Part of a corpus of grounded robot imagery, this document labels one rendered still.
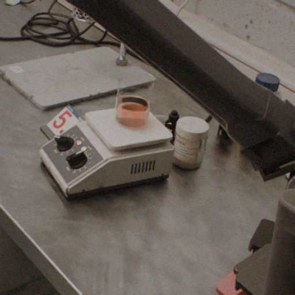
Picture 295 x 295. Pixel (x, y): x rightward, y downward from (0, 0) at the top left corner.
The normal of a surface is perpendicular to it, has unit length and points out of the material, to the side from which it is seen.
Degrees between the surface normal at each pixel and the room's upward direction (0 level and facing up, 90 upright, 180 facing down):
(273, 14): 90
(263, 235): 0
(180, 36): 46
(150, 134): 0
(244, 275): 11
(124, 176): 90
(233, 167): 0
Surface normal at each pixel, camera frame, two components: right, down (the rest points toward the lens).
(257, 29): -0.78, 0.25
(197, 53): 0.60, -0.27
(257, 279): -0.03, -0.78
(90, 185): 0.47, 0.51
